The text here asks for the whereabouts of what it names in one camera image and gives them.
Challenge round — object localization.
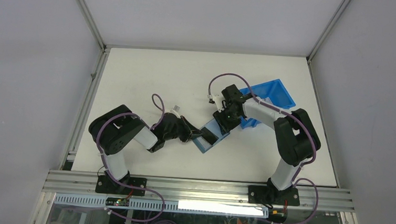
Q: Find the blue plastic bin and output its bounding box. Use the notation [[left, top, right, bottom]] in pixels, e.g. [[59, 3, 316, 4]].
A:
[[239, 79, 296, 129]]

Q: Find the aluminium right frame post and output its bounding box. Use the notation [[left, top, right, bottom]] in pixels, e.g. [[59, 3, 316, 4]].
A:
[[306, 0, 352, 65]]

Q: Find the aluminium frame post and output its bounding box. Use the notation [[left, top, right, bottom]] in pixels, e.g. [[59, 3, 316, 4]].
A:
[[75, 0, 106, 52], [306, 0, 352, 65]]

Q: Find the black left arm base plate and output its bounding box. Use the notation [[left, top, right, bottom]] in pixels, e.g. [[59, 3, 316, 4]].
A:
[[95, 175, 148, 196]]

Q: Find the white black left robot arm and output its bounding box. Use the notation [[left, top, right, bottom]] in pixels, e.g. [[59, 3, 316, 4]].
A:
[[88, 105, 203, 194]]

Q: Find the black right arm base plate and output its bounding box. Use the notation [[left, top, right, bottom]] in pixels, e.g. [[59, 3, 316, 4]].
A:
[[247, 185, 300, 207]]

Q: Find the aluminium front frame rail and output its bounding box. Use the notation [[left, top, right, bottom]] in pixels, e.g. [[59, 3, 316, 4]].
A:
[[42, 170, 356, 212]]

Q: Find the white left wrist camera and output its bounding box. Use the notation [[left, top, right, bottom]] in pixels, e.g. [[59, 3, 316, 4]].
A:
[[169, 105, 180, 118]]

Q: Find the teal leather card holder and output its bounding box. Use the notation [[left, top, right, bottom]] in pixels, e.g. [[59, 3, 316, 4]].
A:
[[192, 118, 229, 154]]

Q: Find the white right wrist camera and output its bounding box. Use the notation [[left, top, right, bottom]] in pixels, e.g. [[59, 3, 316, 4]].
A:
[[207, 94, 225, 112]]

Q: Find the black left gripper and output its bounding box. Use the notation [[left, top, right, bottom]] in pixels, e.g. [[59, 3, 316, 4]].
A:
[[163, 115, 204, 145]]

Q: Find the small green circuit board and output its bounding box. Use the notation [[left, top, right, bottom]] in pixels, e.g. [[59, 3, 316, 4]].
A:
[[105, 197, 130, 207]]

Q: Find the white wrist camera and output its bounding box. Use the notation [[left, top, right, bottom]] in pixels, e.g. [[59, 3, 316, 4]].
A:
[[169, 105, 180, 118], [207, 94, 225, 112]]

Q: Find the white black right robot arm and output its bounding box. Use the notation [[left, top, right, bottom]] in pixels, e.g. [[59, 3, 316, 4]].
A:
[[208, 84, 321, 205]]

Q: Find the aluminium left frame post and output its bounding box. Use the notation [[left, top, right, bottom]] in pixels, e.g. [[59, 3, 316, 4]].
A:
[[75, 0, 106, 52]]

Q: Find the white slotted cable duct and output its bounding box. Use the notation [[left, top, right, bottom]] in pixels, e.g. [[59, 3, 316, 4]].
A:
[[54, 194, 268, 218]]

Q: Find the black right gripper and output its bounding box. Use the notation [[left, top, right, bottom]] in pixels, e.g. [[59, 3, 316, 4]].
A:
[[211, 105, 242, 136]]

